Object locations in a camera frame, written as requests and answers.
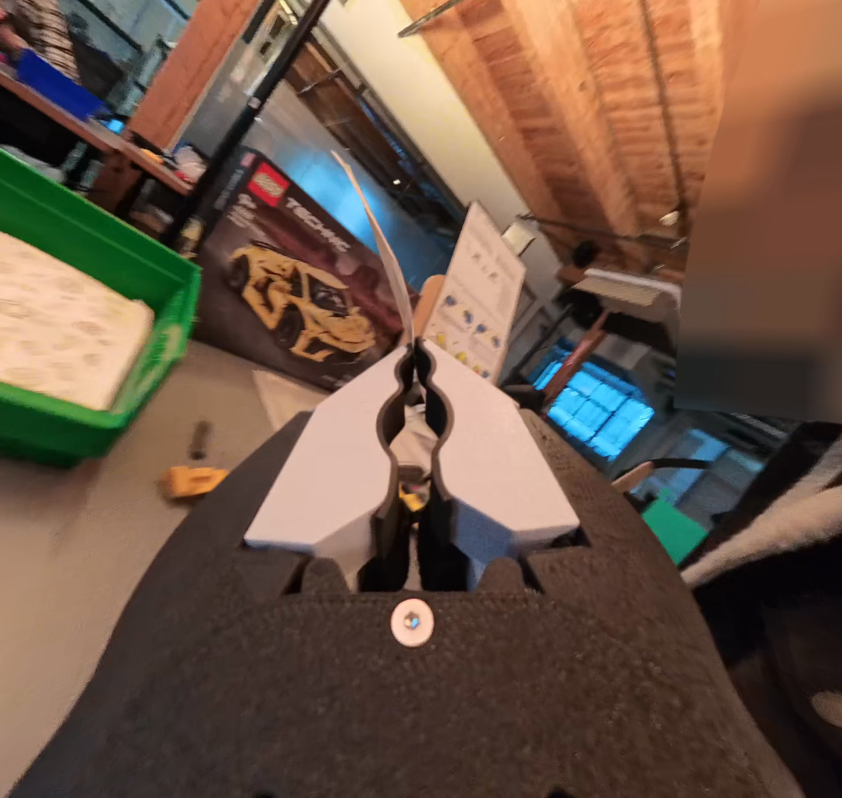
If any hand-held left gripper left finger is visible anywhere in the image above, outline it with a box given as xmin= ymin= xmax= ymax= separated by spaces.
xmin=245 ymin=342 xmax=414 ymax=591

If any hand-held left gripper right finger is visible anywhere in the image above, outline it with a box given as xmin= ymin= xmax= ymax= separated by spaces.
xmin=419 ymin=339 xmax=582 ymax=591

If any printed sticker sheet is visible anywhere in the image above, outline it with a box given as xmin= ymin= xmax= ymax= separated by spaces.
xmin=329 ymin=151 xmax=442 ymax=509

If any grey desk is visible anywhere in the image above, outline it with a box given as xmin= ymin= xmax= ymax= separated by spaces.
xmin=0 ymin=338 xmax=330 ymax=798

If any pile of yellow brick pieces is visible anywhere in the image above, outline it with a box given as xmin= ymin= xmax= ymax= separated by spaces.
xmin=161 ymin=467 xmax=227 ymax=500

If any green plastic carry case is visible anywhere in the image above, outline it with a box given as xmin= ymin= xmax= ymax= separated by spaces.
xmin=641 ymin=498 xmax=705 ymax=565

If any printed instruction sheet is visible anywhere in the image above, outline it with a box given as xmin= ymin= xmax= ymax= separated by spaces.
xmin=428 ymin=202 xmax=527 ymax=380

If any toy car set box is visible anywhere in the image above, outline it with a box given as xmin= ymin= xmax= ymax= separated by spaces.
xmin=191 ymin=147 xmax=409 ymax=391

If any dark sherpa-lined jacket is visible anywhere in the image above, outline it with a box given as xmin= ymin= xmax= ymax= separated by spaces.
xmin=678 ymin=423 xmax=842 ymax=798

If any white paper pad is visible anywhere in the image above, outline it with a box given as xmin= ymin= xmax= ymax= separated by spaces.
xmin=0 ymin=233 xmax=156 ymax=411

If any green plastic bin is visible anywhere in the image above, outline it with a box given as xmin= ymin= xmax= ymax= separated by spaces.
xmin=0 ymin=151 xmax=202 ymax=467

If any black floor lamp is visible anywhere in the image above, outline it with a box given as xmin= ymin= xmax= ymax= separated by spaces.
xmin=171 ymin=0 xmax=425 ymax=253

